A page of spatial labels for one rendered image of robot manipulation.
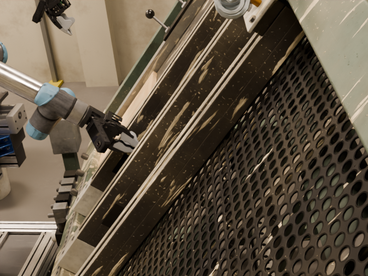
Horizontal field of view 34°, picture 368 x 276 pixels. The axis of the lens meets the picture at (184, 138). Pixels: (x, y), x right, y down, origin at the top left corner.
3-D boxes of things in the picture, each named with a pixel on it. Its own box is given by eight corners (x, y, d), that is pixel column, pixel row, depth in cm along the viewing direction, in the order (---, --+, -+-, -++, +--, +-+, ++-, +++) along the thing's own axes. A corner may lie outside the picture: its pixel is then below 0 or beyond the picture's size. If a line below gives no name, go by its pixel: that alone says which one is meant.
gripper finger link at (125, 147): (143, 143, 195) (118, 130, 193) (142, 153, 190) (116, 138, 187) (138, 150, 196) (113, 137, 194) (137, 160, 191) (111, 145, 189)
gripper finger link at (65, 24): (78, 32, 243) (63, 13, 239) (67, 39, 245) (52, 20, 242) (80, 29, 245) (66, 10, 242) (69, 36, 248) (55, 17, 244)
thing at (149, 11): (170, 35, 240) (146, 15, 243) (175, 28, 239) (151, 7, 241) (166, 35, 237) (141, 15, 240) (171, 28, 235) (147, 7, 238)
